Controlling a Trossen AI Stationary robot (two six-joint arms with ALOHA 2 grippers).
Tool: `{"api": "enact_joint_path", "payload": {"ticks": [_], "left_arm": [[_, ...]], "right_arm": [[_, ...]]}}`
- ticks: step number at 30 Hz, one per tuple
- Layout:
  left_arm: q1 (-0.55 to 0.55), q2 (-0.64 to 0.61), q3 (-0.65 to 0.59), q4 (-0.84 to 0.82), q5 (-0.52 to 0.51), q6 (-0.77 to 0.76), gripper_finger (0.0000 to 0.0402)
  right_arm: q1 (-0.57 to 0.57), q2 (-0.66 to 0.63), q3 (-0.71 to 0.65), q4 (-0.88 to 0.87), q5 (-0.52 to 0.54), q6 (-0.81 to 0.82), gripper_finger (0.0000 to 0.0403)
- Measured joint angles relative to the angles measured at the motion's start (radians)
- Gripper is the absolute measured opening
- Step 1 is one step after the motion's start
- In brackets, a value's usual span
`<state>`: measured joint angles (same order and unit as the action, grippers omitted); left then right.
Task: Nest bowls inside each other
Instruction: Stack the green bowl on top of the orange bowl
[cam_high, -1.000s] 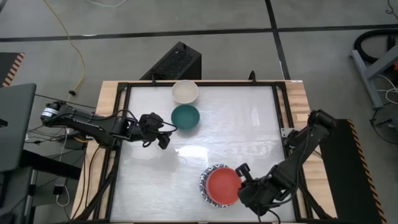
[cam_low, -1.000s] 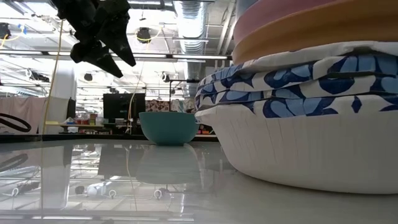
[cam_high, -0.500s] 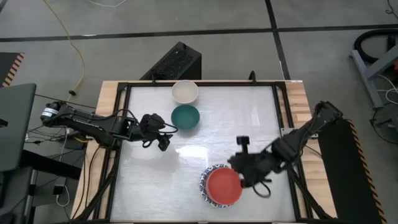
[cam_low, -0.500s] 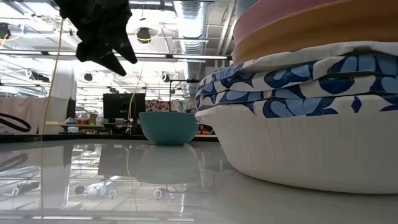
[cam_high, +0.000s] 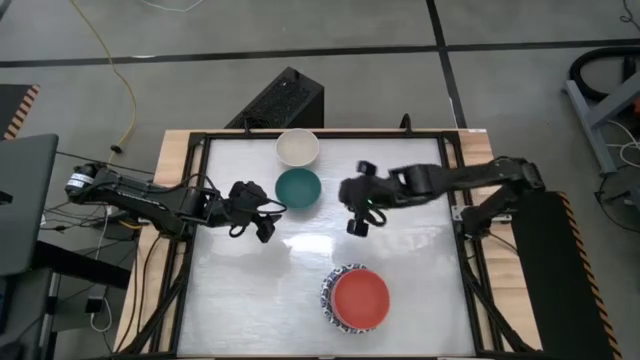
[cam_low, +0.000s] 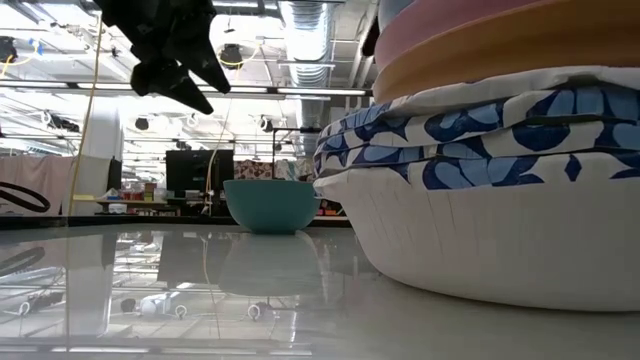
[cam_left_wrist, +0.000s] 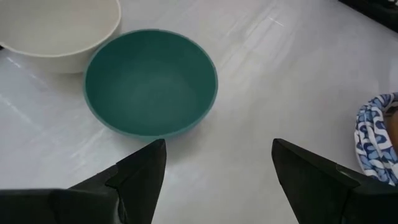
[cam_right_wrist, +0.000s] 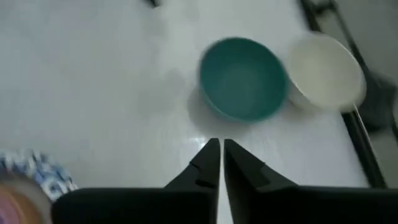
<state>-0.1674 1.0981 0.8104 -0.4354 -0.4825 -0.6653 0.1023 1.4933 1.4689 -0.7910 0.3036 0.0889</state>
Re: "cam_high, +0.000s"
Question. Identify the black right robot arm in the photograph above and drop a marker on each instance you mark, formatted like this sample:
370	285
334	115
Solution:
475	175

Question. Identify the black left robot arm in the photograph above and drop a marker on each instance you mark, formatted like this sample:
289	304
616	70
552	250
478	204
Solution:
145	197

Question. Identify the small black hazard-striped mat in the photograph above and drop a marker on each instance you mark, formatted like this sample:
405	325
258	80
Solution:
12	107

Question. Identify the grey metal frame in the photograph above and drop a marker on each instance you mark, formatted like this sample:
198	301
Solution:
596	140

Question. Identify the black aluminium table frame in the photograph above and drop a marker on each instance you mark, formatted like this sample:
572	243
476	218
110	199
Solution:
350	135

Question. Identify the grey laptop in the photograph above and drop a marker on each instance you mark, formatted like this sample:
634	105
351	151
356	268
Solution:
25	200

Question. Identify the large black hazard-striped mat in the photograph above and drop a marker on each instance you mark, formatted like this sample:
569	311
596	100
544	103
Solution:
555	280

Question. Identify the black speaker box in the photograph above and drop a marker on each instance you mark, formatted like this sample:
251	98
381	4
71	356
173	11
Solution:
280	100

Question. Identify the teal plastic bowl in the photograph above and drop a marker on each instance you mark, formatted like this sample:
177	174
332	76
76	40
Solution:
298	189

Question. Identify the red orange plastic bowl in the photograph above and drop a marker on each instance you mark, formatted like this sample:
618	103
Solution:
360	299

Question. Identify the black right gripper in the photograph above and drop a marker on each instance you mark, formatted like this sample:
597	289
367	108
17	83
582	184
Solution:
367	192

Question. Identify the black side stand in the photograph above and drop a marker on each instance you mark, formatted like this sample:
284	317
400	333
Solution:
75	260

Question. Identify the blue patterned paper bowl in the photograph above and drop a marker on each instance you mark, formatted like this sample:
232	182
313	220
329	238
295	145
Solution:
326	295

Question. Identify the cream plastic bowl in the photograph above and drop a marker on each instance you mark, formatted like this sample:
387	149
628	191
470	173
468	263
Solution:
297	148

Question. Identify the black power adapter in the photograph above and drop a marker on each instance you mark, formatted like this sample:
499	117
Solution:
95	305

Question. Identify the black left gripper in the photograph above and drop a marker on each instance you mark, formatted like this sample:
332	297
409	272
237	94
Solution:
245	202

